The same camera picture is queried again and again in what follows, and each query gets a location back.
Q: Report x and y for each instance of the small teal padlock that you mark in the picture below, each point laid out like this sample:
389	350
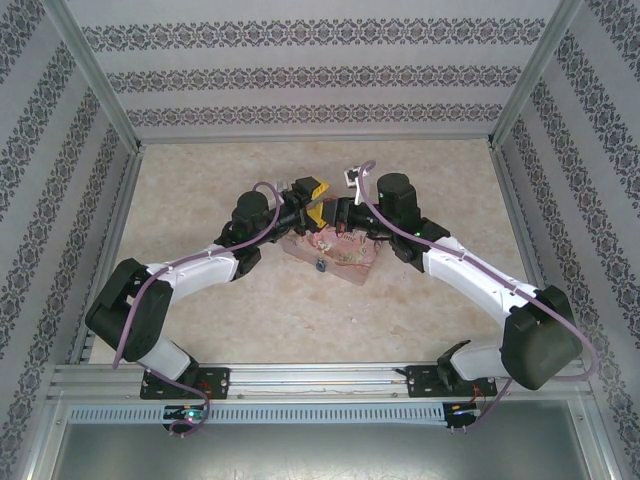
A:
319	266

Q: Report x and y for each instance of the pink illustrated tin box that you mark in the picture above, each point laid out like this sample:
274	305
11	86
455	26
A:
350	260

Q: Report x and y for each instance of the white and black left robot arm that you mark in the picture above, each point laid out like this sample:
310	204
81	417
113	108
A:
200	267

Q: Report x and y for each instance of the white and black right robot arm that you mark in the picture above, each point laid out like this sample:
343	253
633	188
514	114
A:
465	272

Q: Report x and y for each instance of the left controller board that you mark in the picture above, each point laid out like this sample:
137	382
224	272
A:
187	414

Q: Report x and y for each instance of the controller board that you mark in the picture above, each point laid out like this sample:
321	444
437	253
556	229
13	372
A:
187	414
460	411

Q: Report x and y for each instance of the right controller board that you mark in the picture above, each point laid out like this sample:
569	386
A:
460	411

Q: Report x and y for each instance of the grey metal panel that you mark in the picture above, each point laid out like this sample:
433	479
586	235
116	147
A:
320	455

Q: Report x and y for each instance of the aluminium table edge rail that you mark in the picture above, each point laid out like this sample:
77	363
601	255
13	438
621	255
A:
519	220
118	220

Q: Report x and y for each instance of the aluminium mounting rail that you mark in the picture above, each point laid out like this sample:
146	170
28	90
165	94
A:
320	377

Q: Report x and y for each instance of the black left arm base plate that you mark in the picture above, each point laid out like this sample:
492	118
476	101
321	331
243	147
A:
215	382

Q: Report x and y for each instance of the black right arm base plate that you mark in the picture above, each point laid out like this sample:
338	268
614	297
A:
420	382

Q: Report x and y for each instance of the aluminium frame post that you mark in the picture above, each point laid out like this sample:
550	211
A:
535	75
100	80

